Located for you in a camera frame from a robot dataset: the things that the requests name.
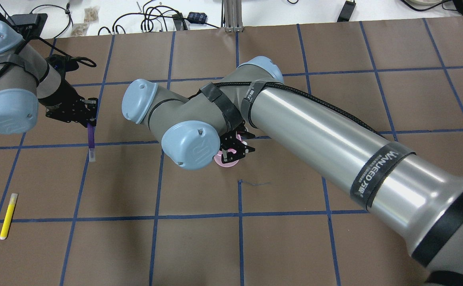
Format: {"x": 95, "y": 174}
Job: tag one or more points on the pink mesh cup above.
{"x": 228, "y": 141}

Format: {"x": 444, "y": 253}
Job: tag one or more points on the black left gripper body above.
{"x": 61, "y": 98}

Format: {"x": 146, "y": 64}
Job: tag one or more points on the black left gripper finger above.
{"x": 89, "y": 112}

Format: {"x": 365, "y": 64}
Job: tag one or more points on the black camera stand base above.
{"x": 28, "y": 25}

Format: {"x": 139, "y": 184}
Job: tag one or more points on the aluminium frame post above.
{"x": 232, "y": 16}

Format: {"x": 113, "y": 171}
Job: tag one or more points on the black power adapter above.
{"x": 346, "y": 11}

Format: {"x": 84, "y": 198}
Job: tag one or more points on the yellow highlighter pen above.
{"x": 8, "y": 217}

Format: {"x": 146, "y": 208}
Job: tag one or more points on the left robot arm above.
{"x": 27, "y": 80}

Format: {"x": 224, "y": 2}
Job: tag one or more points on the purple highlighter pen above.
{"x": 91, "y": 142}

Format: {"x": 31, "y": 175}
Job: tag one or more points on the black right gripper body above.
{"x": 231, "y": 147}

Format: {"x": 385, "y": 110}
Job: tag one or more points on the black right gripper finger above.
{"x": 243, "y": 148}
{"x": 228, "y": 156}

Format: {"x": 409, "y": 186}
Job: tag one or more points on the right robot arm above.
{"x": 420, "y": 201}

